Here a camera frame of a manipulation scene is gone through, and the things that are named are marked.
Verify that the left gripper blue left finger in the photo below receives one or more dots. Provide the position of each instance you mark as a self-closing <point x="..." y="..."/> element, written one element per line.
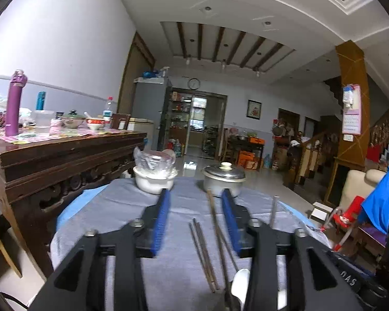
<point x="155" y="220"/>

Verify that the white chest freezer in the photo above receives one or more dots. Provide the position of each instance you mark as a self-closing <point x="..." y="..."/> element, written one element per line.
<point x="141" y="125"/>

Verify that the white bowl with plastic bag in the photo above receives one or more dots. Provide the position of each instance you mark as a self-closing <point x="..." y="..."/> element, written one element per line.
<point x="154" y="170"/>

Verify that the teal thermos bottle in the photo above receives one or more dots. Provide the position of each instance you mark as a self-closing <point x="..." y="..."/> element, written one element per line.
<point x="40" y="101"/>

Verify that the white plastic spoon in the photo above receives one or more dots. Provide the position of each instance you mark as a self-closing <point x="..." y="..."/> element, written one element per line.
<point x="239" y="287"/>
<point x="281" y="299"/>

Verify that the dark dining table background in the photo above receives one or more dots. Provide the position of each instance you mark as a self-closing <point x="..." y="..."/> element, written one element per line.
<point x="248" y="151"/>

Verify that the round wall clock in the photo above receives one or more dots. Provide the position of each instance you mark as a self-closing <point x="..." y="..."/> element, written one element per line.
<point x="193" y="84"/>

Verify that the grey tablecloth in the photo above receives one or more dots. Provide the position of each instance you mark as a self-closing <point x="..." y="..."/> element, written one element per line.
<point x="174" y="280"/>

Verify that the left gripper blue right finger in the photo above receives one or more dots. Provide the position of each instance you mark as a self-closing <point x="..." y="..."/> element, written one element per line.
<point x="237" y="222"/>

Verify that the aluminium pot with lid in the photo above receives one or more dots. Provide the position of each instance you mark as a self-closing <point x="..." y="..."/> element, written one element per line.
<point x="218" y="177"/>

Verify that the red plastic child chair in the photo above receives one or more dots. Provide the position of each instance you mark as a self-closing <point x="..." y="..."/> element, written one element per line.
<point x="347" y="220"/>

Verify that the wall calendar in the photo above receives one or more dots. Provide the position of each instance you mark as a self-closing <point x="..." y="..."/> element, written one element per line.
<point x="352" y="115"/>

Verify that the framed wall picture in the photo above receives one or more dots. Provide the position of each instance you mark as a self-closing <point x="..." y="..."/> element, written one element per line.
<point x="254" y="109"/>

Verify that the clear plastic water bottle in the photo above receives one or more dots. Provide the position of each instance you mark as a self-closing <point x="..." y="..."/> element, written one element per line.
<point x="107" y="112"/>

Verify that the white step stool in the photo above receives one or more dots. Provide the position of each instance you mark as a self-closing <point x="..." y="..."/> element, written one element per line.
<point x="320" y="212"/>

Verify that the carved dark wooden sideboard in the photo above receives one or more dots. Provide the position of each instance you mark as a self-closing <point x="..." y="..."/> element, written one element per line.
<point x="39" y="180"/>

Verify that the beige armchair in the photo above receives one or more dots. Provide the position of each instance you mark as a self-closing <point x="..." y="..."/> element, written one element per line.
<point x="359" y="183"/>

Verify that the purple thermos bottle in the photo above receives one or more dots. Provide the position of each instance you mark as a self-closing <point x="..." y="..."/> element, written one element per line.
<point x="17" y="83"/>

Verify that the red and white bowl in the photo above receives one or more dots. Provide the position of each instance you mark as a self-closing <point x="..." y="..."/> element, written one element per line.
<point x="95" y="124"/>

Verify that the grey refrigerator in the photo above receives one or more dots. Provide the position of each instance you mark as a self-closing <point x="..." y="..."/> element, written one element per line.
<point x="151" y="101"/>

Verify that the blue jacket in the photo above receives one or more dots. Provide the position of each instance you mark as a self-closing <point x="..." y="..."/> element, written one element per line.
<point x="375" y="209"/>

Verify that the clear plastic container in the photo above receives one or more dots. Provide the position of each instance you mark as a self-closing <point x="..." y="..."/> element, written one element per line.
<point x="43" y="120"/>

